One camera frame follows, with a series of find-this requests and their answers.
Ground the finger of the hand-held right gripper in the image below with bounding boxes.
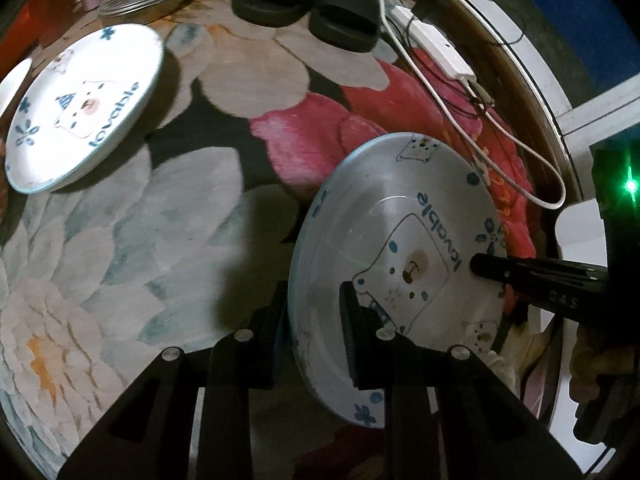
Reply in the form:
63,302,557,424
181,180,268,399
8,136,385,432
500,282,608,333
470,254,608,283

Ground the white bear print plate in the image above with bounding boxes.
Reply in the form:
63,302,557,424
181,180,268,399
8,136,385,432
4,24,166,195
287,131,508,428

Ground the thin black cable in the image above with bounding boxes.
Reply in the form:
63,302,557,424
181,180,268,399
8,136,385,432
407,0,526,111

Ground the white door frame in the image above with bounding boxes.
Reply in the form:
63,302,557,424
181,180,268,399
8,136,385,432
440,0,640,136

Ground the person's right hand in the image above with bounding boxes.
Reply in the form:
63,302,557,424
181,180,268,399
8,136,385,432
572,326,632,385

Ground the white power adapter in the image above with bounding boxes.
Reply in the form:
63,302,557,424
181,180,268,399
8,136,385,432
387,5,476,81

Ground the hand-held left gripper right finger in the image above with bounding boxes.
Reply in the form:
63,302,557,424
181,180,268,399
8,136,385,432
339,281,583,480

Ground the floral rug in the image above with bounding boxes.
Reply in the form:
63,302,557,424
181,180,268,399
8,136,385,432
0,0,586,480

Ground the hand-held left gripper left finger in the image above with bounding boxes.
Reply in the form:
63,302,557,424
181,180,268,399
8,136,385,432
57,281,291,480

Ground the plain white bowl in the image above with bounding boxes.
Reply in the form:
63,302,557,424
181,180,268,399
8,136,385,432
0,58,33,116

